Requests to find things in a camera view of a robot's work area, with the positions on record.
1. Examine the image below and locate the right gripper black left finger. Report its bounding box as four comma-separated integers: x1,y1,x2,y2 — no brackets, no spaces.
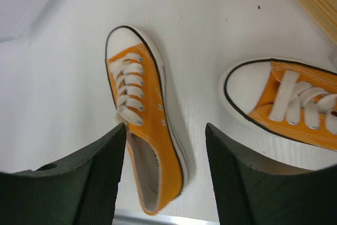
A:
1,123,126,224

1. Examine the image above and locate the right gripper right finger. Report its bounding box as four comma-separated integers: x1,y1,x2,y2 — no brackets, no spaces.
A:
205,123,336,224

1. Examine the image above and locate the orange canvas sneaker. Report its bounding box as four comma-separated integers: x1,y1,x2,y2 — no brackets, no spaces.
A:
105,25,189,216
218,58,336,151

